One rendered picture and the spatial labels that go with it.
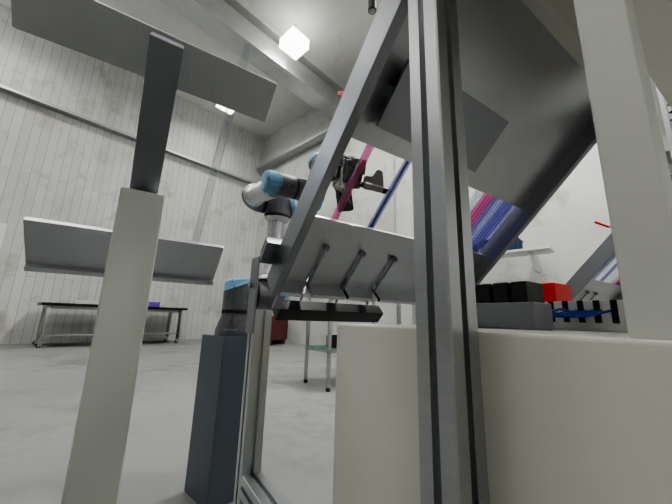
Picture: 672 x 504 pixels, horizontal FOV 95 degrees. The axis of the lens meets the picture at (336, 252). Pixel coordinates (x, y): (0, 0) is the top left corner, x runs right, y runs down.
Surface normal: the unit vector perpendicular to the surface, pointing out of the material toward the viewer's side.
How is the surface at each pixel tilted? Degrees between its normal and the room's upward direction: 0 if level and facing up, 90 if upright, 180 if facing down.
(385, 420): 90
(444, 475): 90
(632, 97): 90
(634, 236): 90
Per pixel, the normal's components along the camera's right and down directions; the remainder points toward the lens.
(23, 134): 0.73, -0.12
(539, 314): 0.55, -0.16
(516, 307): -0.84, -0.14
